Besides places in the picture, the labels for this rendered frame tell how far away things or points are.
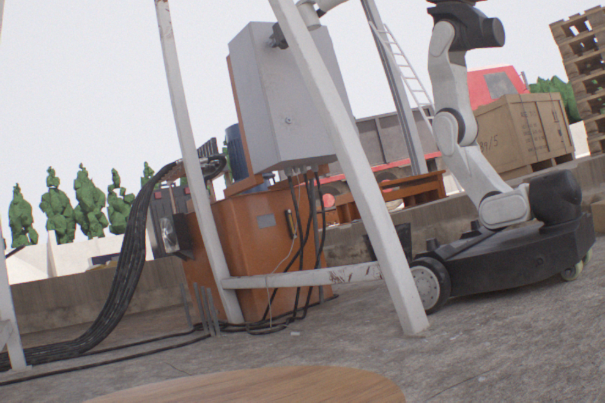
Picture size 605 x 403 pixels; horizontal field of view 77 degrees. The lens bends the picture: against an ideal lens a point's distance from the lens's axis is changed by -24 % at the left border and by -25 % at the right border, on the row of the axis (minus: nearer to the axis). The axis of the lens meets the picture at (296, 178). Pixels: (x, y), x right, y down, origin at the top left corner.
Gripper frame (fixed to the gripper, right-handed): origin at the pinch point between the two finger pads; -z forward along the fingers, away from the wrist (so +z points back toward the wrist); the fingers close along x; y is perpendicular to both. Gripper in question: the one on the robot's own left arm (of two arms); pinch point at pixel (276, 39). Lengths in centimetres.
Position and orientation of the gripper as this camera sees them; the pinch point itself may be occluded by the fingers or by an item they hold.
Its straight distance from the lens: 192.9
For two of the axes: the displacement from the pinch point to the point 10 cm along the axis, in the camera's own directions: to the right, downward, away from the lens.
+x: 2.3, 9.7, -1.0
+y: 8.2, -1.3, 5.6
